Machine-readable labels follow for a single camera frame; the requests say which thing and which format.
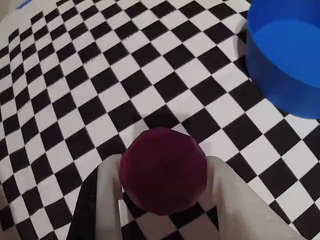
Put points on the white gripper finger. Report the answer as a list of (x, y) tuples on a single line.
[(237, 212)]

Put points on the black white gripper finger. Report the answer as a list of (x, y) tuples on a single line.
[(107, 212)]

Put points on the pink faceted ball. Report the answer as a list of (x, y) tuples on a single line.
[(162, 172)]

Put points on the blue round box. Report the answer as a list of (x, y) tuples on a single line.
[(275, 75)]

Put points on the black white checkerboard sheet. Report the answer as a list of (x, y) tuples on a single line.
[(150, 75)]

